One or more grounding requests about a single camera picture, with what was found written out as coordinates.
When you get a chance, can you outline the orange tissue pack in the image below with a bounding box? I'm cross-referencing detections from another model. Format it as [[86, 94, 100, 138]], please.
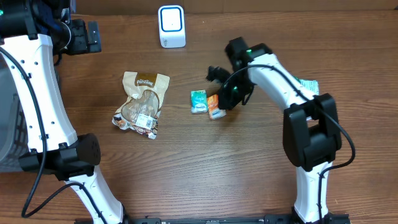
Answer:
[[207, 94, 226, 120]]

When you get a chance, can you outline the teal tissue pack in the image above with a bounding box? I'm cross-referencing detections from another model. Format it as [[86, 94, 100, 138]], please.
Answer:
[[190, 90, 208, 113]]

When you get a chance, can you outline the teal wet wipes pack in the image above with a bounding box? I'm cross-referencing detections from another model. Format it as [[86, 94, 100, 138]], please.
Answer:
[[295, 77, 320, 95]]

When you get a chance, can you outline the beige dried mushroom bag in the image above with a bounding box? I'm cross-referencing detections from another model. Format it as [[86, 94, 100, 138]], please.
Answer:
[[112, 72, 170, 139]]

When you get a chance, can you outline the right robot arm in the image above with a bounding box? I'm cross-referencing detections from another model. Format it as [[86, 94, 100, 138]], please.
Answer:
[[207, 37, 341, 223]]

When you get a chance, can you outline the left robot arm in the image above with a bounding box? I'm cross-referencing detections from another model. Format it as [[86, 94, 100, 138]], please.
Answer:
[[1, 0, 130, 223]]

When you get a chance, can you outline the white barcode scanner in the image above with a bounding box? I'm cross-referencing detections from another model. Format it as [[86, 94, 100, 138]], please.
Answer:
[[158, 5, 186, 49]]

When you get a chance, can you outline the grey plastic mesh basket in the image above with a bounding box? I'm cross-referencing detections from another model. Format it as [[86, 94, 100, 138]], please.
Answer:
[[1, 58, 29, 173]]

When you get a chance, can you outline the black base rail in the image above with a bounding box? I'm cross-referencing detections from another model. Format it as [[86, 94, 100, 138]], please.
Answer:
[[74, 213, 352, 224]]

